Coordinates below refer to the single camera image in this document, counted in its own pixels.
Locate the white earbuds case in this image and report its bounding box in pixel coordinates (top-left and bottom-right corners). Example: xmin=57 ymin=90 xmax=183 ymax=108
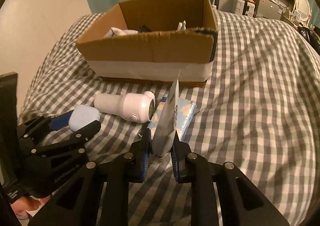
xmin=68 ymin=105 xmax=100 ymax=132

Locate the white lint remover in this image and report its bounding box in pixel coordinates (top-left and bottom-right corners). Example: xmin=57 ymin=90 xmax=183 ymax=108
xmin=94 ymin=91 xmax=156 ymax=124

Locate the white toothpaste tube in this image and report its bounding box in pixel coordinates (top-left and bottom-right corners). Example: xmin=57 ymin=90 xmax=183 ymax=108
xmin=151 ymin=74 xmax=179 ymax=163

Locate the blue tissue pack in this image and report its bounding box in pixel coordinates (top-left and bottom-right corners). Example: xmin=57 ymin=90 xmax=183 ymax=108
xmin=147 ymin=95 xmax=196 ymax=141

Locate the person's left hand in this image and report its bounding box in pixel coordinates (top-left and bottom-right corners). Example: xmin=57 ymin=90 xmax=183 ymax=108
xmin=10 ymin=196 xmax=51 ymax=215

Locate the white crumpled cloth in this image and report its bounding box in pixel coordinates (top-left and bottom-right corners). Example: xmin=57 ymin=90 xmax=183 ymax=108
xmin=104 ymin=27 xmax=138 ymax=38

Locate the brown cardboard box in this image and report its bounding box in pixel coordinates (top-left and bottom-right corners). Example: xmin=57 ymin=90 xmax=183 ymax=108
xmin=76 ymin=0 xmax=218 ymax=87

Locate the white suitcase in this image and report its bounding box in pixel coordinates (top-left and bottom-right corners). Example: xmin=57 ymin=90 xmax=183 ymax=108
xmin=232 ymin=0 xmax=255 ymax=17

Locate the silver mini fridge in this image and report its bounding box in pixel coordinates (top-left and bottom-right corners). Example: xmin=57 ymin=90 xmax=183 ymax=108
xmin=253 ymin=0 xmax=283 ymax=20

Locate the white oval mirror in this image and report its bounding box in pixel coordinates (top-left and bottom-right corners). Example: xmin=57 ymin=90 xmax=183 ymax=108
xmin=293 ymin=0 xmax=311 ymax=22

